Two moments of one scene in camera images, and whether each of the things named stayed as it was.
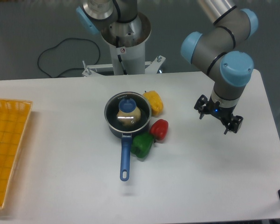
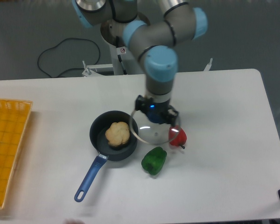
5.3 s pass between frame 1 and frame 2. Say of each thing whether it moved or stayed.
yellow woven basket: stayed
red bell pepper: moved
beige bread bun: moved
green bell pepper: moved
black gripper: moved
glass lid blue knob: moved
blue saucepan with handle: moved
